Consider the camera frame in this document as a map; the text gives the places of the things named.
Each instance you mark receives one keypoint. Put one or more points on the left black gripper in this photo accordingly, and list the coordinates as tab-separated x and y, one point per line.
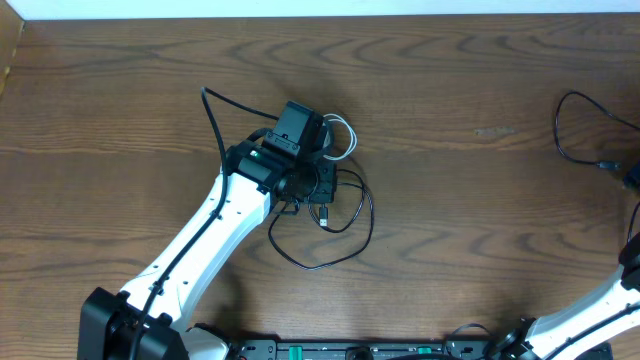
325	182

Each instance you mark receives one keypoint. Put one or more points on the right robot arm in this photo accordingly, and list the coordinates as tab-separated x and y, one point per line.
610	309

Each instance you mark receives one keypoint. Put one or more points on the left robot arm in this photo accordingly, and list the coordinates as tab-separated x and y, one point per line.
149	318

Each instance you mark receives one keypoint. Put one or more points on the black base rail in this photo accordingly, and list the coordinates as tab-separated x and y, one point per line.
350	350

